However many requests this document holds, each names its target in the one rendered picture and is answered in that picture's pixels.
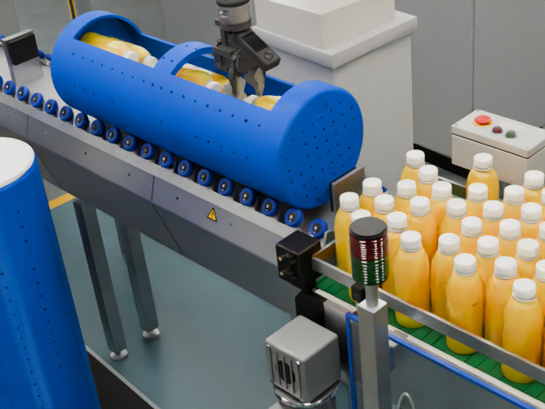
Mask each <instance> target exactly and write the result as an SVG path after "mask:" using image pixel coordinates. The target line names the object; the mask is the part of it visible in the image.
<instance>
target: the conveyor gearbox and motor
mask: <svg viewBox="0 0 545 409"><path fill-rule="evenodd" d="M265 342H266V348H267V355H268V366H269V373H270V380H271V382H272V383H273V389H274V393H275V395H276V396H277V397H278V398H279V399H280V400H279V401H278V402H276V403H275V404H273V405H272V406H271V407H270V408H269V409H336V402H335V394H336V393H337V391H338V389H339V385H340V382H339V379H340V378H341V366H340V350H339V346H338V336H337V334H335V333H334V332H332V331H330V330H328V329H326V328H324V327H323V326H321V325H318V324H316V323H315V322H314V321H311V320H309V319H307V318H306V317H304V316H302V315H299V316H297V317H295V318H294V319H293V320H292V321H290V322H289V323H287V324H286V325H284V326H283V327H281V328H280V329H279V330H278V331H276V332H275V333H274V334H272V335H270V336H269V337H268V338H266V341H265Z"/></svg>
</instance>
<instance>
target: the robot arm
mask: <svg viewBox="0 0 545 409"><path fill-rule="evenodd" d="M216 2H217V14H218V19H215V25H216V26H219V27H220V31H221V39H219V40H221V41H219V40H217V45H214V46H213V47H212V50H213V57H214V62H215V67H216V68H219V69H221V70H222V71H225V72H229V74H228V76H229V83H228V84H224V85H223V92H224V93H225V94H226V95H229V96H231V97H235V98H237V99H239V100H242V101H244V98H245V95H244V88H245V85H246V82H248V83H249V84H250V85H251V86H253V87H254V89H255V95H256V96H258V97H262V95H263V91H264V81H265V78H266V71H269V70H271V69H273V68H274V67H277V66H278V65H279V63H280V61H281V57H280V56H279V55H278V54H277V53H276V52H274V51H273V50H272V49H271V48H270V47H269V46H268V45H267V44H266V43H265V42H264V41H263V40H262V39H261V38H260V37H259V36H258V35H257V34H256V33H255V32H254V31H253V30H251V29H250V26H251V25H252V22H251V17H252V13H251V0H216ZM218 41H219V42H218ZM219 45H221V46H219ZM216 58H217V60H216ZM247 71H248V73H247V74H246V72H247ZM241 75H244V78H242V77H241Z"/></svg>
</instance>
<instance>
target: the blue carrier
mask: <svg viewBox="0 0 545 409"><path fill-rule="evenodd" d="M87 32H95V33H98V34H101V35H103V36H106V37H115V38H118V39H120V40H123V41H127V42H130V43H132V44H134V45H138V46H141V47H143V48H145V49H146V50H147V51H148V52H149V53H150V54H151V56H152V57H154V58H158V59H160V60H159V61H158V62H157V64H156V65H155V66H154V67H150V66H147V65H144V64H142V63H140V62H136V61H134V60H131V59H129V58H125V57H123V56H120V55H117V54H114V53H111V52H109V51H107V50H103V49H101V48H98V47H96V46H94V45H90V44H87V43H85V42H82V41H80V39H81V37H82V36H83V35H84V34H85V33H87ZM207 54H211V55H212V56H210V55H207ZM186 63H190V64H192V65H195V66H197V67H201V68H203V69H206V70H209V71H212V72H215V73H217V74H220V75H223V76H224V77H226V78H227V79H229V76H228V74H229V72H225V71H222V70H221V69H219V68H216V67H215V62H214V57H213V50H212V45H208V44H205V43H203V42H198V41H189V42H185V43H182V44H180V45H176V44H174V43H171V42H168V41H164V40H162V39H159V38H156V37H152V36H149V35H147V34H144V33H142V32H141V31H140V30H139V29H138V27H137V26H136V25H135V24H134V23H132V22H131V21H130V20H129V19H127V18H125V17H122V16H120V15H115V14H113V13H110V12H107V11H90V12H87V13H84V14H82V15H80V16H78V17H77V18H75V19H73V20H72V21H71V22H70V23H69V24H68V25H67V26H66V27H65V28H64V29H63V30H62V32H61V34H60V35H59V37H58V39H57V41H56V43H55V45H54V49H53V53H52V56H51V63H50V72H51V78H52V81H53V84H54V88H55V90H56V92H57V94H58V95H59V96H60V98H61V99H62V100H63V101H64V102H65V103H66V104H68V105H69V106H70V107H72V108H73V109H76V110H78V111H80V112H83V113H85V114H87V115H90V116H92V117H94V118H96V119H99V120H101V121H102V122H104V123H108V124H109V125H111V126H114V127H116V128H118V129H121V130H123V131H125V132H127V133H130V134H132V135H133V136H137V137H139V138H140V139H142V140H146V141H147V142H149V143H152V144H154V145H156V146H158V147H161V148H163V149H165V150H168V151H170V152H172V153H175V154H177V155H179V156H180V157H184V158H186V159H187V160H189V161H193V162H194V163H196V164H199V165H201V166H203V167H206V168H208V169H210V170H213V171H215V172H217V173H218V174H222V175H224V176H225V177H227V178H230V179H232V180H234V181H237V182H239V183H241V184H244V185H246V186H248V187H250V188H253V189H255V190H256V191H258V192H262V193H264V194H265V195H268V196H271V197H272V198H275V199H277V200H279V201H282V202H284V203H286V204H288V205H291V206H293V207H295V208H297V209H314V208H317V207H320V206H321V205H324V204H325V203H327V202H328V201H330V193H329V183H330V182H332V181H333V180H334V179H336V178H338V177H340V176H341V175H343V174H344V173H346V172H347V171H349V170H351V169H353V168H354V167H356V164H357V162H358V158H359V155H360V152H361V148H362V144H363V116H362V112H361V110H360V107H359V105H358V103H357V101H356V99H355V98H354V97H353V95H352V94H351V93H349V92H348V91H347V90H345V89H343V88H340V87H337V86H335V85H332V84H328V83H325V82H323V81H319V80H308V81H304V82H302V83H300V84H292V83H290V82H287V81H284V80H280V79H278V78H275V77H272V76H270V75H266V78H265V81H264V91H263V95H262V96H266V95H272V96H281V98H280V99H279V100H278V101H277V103H276V104H275V105H274V107H273V108H272V109H271V111H270V110H266V109H264V108H261V107H259V106H257V105H252V104H251V103H248V102H245V101H242V100H239V99H237V98H235V97H231V96H229V95H226V94H224V93H220V92H218V91H215V90H212V89H210V88H206V87H204V86H202V85H199V84H196V83H193V82H191V81H189V80H185V79H182V78H180V77H177V76H176V74H177V73H178V71H179V70H180V69H181V68H182V67H183V66H184V65H185V64H186Z"/></svg>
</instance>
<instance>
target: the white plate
mask: <svg viewBox="0 0 545 409"><path fill-rule="evenodd" d="M33 162H34V152H33V150H32V148H31V146H29V145H28V144H26V143H24V142H23V141H21V140H16V139H12V138H4V137H0V188H1V187H5V186H6V185H8V184H10V183H13V182H14V181H15V180H17V179H18V178H20V177H21V176H22V175H24V174H25V173H26V172H27V171H28V170H29V168H30V167H31V166H32V164H33Z"/></svg>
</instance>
